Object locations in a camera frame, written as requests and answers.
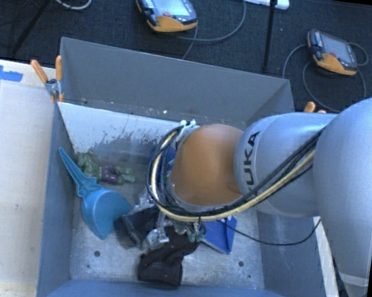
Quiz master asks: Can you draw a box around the green and purple toy figure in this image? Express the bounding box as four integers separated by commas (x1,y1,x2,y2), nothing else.
74,152,139,188

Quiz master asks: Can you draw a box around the dark brown cloth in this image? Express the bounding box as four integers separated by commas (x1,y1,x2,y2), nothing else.
135,222,203,290

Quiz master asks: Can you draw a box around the black box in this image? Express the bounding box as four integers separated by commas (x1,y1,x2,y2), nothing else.
112,202,160,251

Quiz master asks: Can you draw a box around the blue plastic scoop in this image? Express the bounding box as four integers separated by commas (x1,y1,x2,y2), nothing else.
46,146,140,244

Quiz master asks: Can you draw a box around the grey metal bin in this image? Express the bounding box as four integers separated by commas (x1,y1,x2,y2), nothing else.
24,36,362,297

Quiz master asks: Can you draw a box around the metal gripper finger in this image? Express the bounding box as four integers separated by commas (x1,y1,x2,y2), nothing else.
141,226,172,254

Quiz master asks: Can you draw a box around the pale wood board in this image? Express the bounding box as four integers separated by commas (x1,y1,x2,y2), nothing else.
0,78,364,297

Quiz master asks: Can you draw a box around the blue flat packet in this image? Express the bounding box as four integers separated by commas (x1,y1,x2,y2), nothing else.
199,211,239,256

